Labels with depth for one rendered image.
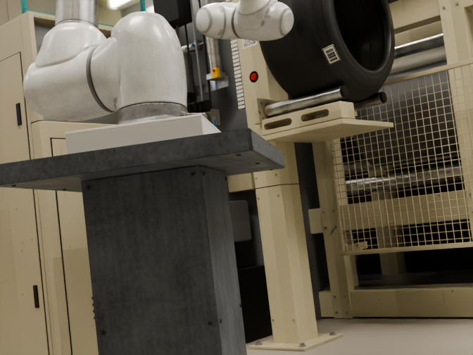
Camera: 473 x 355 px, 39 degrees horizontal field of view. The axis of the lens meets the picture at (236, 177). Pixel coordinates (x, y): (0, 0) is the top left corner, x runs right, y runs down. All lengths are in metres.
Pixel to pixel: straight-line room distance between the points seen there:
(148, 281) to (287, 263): 1.30
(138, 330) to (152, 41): 0.59
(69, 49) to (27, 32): 0.82
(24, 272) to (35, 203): 0.24
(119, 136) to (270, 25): 0.70
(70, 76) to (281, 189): 1.26
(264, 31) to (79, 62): 0.60
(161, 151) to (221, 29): 0.84
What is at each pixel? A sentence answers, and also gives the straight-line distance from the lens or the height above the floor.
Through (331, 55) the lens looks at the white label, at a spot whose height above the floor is 1.02.
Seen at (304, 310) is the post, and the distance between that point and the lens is 2.63.
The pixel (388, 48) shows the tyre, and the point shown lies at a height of 1.08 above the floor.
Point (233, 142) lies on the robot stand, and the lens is 1.15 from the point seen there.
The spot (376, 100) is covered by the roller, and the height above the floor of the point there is 0.89.
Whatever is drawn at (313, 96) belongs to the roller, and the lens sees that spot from 2.39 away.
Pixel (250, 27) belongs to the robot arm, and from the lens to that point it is 1.90.
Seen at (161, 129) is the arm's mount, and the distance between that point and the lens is 1.30.
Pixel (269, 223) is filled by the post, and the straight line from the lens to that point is 2.60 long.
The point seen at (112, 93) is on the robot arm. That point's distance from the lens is 1.45.
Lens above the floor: 0.49
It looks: 4 degrees up
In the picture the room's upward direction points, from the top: 7 degrees counter-clockwise
